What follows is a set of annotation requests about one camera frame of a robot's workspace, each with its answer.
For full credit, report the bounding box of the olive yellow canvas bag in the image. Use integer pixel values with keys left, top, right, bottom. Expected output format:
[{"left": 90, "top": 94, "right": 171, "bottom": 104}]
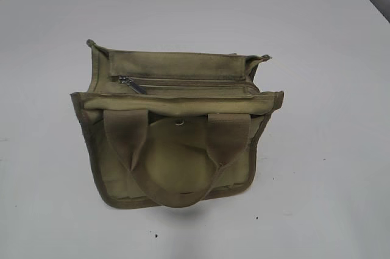
[{"left": 72, "top": 40, "right": 283, "bottom": 197}]

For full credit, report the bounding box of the metal zipper pull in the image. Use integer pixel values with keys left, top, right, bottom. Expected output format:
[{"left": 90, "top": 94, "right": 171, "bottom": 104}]
[{"left": 118, "top": 76, "right": 147, "bottom": 94}]

